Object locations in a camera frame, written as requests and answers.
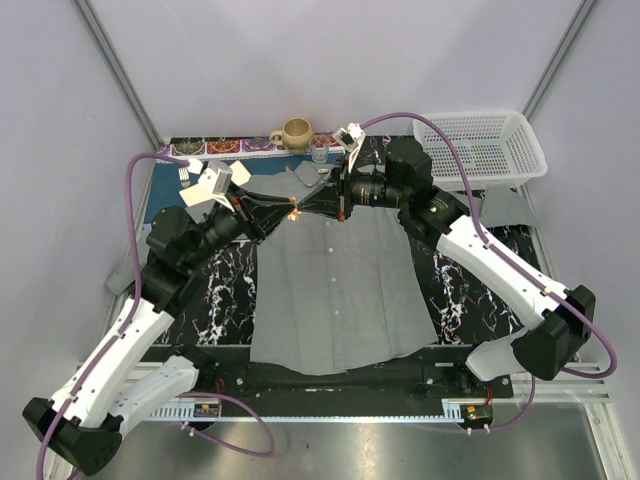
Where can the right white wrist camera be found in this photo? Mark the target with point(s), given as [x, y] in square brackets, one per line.
[351, 138]

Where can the grey button shirt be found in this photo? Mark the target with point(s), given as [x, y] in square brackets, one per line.
[333, 296]

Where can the silver fork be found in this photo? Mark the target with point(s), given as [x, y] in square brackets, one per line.
[184, 177]

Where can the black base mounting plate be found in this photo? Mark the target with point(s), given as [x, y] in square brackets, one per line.
[412, 386]

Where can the white plastic mesh basket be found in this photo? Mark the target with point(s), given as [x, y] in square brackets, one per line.
[496, 149]

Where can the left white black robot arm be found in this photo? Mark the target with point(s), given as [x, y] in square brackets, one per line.
[86, 420]

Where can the orange brooch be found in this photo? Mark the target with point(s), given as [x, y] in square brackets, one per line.
[294, 214]

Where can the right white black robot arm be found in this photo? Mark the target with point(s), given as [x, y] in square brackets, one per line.
[555, 318]

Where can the blue patterned placemat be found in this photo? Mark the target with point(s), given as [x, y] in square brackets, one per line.
[165, 200]

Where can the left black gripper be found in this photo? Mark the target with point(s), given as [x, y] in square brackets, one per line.
[260, 221]

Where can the black marble pattern mat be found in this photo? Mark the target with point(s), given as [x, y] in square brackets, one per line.
[463, 310]

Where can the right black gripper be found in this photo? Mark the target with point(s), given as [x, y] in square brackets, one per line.
[325, 200]

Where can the beige square plate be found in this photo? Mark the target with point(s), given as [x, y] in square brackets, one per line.
[240, 174]

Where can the small clear glass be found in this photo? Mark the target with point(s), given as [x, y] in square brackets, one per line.
[319, 146]

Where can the tan ceramic mug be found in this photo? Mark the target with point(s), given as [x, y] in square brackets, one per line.
[294, 136]

